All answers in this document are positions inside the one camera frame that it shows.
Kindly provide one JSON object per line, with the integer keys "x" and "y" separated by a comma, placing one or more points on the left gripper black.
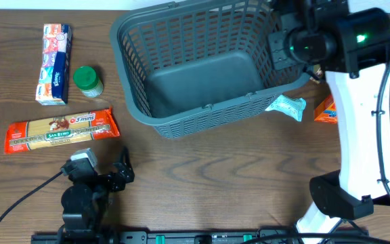
{"x": 126, "y": 175}

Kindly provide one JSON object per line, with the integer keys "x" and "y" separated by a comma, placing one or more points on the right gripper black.
{"x": 277, "y": 51}

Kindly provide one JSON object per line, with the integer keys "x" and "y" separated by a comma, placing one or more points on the light teal snack packet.
{"x": 292, "y": 107}

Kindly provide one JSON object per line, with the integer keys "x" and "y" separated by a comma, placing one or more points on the orange Redoxon box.
{"x": 326, "y": 111}

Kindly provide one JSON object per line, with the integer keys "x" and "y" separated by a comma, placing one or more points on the green lid pesto jar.
{"x": 88, "y": 81}

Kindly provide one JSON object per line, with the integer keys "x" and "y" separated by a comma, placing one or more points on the Kleenex tissue multipack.
{"x": 52, "y": 87}

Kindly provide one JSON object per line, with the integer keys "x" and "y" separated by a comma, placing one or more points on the grey plastic basket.
{"x": 193, "y": 65}

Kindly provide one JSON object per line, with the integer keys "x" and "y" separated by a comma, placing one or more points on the brown Nescafe Gold pouch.
{"x": 316, "y": 75}

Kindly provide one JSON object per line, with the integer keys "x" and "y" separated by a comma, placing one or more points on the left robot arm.
{"x": 87, "y": 200}

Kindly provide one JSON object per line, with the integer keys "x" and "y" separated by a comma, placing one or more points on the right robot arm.
{"x": 353, "y": 50}

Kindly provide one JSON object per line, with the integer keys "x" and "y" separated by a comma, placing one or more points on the San Remo spaghetti packet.
{"x": 68, "y": 129}

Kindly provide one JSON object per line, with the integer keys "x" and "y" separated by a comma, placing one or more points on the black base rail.
{"x": 142, "y": 237}

